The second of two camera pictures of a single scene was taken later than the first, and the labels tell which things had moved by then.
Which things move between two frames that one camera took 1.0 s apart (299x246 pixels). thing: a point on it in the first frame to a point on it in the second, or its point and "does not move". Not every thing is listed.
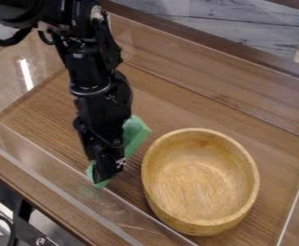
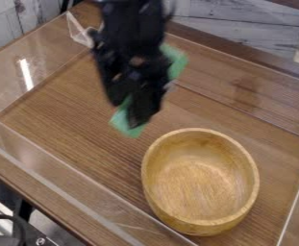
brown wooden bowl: (201, 181) does not move
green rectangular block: (135, 132) to (120, 119)
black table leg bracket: (27, 235) does not move
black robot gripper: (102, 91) to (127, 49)
